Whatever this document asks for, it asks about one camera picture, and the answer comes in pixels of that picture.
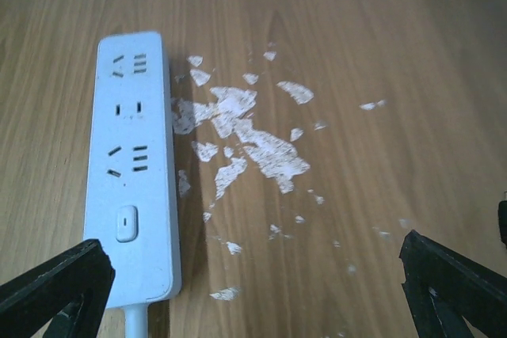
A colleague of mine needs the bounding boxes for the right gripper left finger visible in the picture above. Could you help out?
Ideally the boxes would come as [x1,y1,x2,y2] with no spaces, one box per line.
[1,239,116,337]

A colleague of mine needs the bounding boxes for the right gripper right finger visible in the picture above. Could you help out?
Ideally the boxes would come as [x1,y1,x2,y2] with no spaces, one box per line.
[399,230,506,337]

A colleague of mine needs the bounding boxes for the light blue power strip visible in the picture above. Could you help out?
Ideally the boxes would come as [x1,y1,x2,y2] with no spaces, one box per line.
[84,31,182,308]

